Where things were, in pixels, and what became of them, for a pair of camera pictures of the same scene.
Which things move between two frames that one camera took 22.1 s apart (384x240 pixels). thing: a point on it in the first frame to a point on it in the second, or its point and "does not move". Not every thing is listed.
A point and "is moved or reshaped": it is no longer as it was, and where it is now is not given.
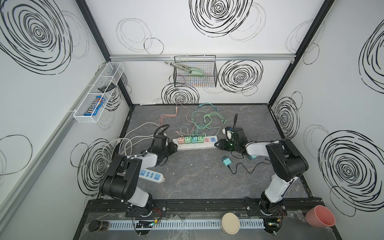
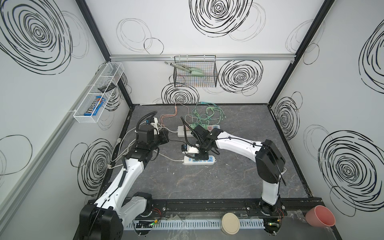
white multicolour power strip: (195, 142) is moved or reshaped
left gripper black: (171, 147) to (163, 137)
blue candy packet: (92, 110) does not move
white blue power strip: (151, 175) to (190, 160)
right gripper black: (222, 144) to (199, 147)
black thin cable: (237, 157) to (183, 141)
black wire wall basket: (206, 63) does not move
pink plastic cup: (320, 216) does not move
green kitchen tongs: (193, 71) does not move
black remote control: (103, 89) does not move
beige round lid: (231, 224) does not move
